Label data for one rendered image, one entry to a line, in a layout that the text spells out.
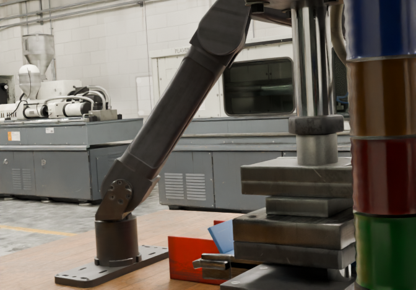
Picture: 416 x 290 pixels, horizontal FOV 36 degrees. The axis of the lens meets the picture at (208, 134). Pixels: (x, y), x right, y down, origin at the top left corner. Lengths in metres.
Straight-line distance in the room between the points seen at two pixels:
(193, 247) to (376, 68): 0.60
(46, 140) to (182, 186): 2.15
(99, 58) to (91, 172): 3.03
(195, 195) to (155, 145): 5.53
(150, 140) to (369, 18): 0.65
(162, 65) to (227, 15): 5.75
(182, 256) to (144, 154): 0.15
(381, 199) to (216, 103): 5.92
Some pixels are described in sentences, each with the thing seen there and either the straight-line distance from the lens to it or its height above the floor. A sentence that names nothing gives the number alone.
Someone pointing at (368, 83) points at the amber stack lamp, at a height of 1.14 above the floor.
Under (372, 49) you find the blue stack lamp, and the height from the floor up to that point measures 1.16.
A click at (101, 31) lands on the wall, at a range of 10.09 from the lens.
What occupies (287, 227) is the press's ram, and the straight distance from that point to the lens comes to 0.54.
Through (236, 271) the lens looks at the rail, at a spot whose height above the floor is 0.97.
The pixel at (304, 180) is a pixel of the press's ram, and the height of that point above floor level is 1.07.
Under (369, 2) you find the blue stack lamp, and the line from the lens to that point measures 0.30.
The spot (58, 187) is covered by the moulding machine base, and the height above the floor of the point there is 0.21.
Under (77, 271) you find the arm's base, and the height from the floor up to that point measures 0.91.
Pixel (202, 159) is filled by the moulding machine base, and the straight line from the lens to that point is 6.33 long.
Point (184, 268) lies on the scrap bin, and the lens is 0.88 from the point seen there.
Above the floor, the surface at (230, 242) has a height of 1.00.
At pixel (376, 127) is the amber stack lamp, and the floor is 1.12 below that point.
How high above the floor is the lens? 1.14
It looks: 3 degrees down
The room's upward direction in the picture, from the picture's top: 3 degrees counter-clockwise
